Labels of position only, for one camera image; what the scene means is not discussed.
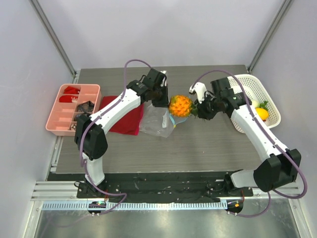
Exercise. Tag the dark wrapped item in tray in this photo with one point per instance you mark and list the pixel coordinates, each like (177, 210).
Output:
(86, 107)

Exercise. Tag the white slotted cable duct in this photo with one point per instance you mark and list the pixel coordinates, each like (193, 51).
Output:
(99, 206)

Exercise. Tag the toy pineapple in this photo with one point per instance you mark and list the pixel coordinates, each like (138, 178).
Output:
(182, 106)

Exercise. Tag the clear zip top bag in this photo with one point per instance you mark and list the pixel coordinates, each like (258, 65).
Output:
(157, 121)

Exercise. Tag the red folded cloth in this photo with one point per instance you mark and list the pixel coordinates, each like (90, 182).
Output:
(129, 124)

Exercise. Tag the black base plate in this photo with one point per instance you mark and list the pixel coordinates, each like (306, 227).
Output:
(183, 187)

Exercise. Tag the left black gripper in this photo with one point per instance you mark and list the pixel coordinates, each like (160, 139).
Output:
(164, 102)

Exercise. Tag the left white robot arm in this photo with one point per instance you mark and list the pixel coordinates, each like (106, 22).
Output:
(90, 135)

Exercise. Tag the red item in tray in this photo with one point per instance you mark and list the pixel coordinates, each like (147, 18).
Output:
(68, 99)
(71, 90)

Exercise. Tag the pink compartment tray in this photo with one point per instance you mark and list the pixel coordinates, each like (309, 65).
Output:
(62, 120)

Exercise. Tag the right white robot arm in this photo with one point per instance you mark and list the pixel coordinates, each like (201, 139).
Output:
(279, 165)

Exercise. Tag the white plastic basket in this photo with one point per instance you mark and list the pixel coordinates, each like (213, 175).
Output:
(256, 91)

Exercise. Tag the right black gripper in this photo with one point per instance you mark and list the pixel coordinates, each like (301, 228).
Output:
(204, 109)

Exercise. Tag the white toy radish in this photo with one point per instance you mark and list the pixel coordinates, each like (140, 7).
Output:
(255, 103)

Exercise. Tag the yellow toy lemon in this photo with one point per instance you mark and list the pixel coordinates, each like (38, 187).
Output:
(263, 113)

